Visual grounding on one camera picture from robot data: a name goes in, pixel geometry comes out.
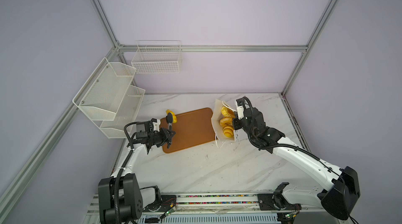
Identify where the yellow fake bread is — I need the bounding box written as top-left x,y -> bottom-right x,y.
219,117 -> 233,128
221,106 -> 236,118
166,110 -> 177,123

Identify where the cartoon animal paper bag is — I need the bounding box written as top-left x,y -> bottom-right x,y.
211,99 -> 239,148

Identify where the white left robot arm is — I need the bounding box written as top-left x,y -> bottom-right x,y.
98,110 -> 177,224

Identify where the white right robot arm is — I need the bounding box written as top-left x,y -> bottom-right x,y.
233,106 -> 361,220

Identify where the brown plastic tray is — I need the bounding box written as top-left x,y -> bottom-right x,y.
162,108 -> 215,154

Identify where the white mesh lower shelf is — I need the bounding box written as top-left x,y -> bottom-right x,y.
99,85 -> 145,139

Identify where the white mesh shelf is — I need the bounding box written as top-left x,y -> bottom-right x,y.
72,58 -> 136,121
99,85 -> 145,139

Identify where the white mesh upper shelf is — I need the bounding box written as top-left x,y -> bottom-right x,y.
72,58 -> 136,121

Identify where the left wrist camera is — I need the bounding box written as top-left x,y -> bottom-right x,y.
135,118 -> 161,139

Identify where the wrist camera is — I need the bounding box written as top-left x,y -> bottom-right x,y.
236,97 -> 247,120
135,118 -> 161,139

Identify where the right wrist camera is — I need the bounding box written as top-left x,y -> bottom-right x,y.
236,97 -> 247,120

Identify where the white wire basket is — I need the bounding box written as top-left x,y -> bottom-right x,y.
131,40 -> 182,74

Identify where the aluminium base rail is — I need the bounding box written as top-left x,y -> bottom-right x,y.
82,190 -> 334,224

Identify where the aluminium frame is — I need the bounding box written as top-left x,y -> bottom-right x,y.
1,0 -> 339,222

